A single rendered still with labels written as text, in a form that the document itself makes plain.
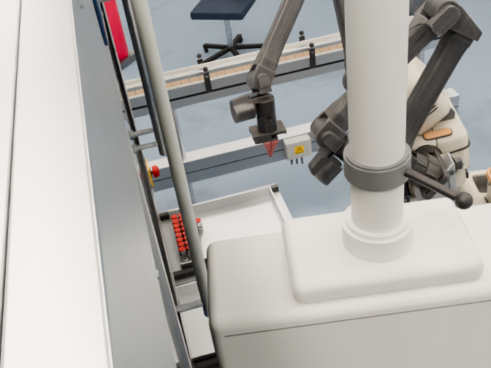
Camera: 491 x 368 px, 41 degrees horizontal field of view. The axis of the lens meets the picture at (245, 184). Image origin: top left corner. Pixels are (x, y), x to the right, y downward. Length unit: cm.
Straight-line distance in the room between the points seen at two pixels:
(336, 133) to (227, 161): 150
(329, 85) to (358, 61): 380
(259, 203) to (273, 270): 120
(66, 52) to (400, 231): 65
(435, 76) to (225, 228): 83
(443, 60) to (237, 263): 83
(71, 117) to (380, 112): 56
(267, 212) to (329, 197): 147
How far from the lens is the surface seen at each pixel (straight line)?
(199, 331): 181
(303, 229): 98
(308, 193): 360
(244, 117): 189
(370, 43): 75
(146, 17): 104
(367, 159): 83
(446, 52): 162
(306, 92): 451
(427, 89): 163
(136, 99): 278
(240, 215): 212
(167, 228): 213
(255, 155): 306
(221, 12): 474
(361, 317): 93
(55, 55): 34
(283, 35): 193
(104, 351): 18
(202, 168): 303
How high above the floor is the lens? 223
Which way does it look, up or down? 37 degrees down
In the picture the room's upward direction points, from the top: 9 degrees counter-clockwise
